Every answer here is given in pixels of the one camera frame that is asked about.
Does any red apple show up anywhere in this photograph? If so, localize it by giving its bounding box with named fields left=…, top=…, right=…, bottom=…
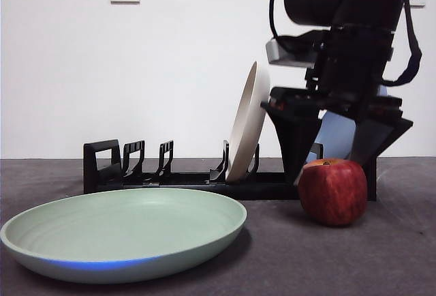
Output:
left=298, top=158, right=369, bottom=227

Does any pale green plate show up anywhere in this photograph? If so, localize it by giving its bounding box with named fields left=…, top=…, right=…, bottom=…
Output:
left=0, top=188, right=248, bottom=285

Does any blue plate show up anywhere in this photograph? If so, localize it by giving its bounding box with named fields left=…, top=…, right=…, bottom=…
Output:
left=306, top=84, right=391, bottom=166

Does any cream plate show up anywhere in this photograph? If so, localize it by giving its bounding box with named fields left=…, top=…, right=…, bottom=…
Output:
left=224, top=60, right=272, bottom=183

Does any black plate rack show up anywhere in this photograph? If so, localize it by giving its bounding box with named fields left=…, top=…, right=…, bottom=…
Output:
left=82, top=138, right=378, bottom=202

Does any pale grey camera box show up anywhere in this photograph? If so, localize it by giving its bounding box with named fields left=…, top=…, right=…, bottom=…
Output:
left=265, top=35, right=320, bottom=69

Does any black sleeved cable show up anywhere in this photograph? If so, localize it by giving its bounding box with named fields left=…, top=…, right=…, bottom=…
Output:
left=381, top=0, right=424, bottom=87

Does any thin black camera cable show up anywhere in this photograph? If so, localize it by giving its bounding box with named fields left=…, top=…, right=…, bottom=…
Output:
left=268, top=0, right=294, bottom=50

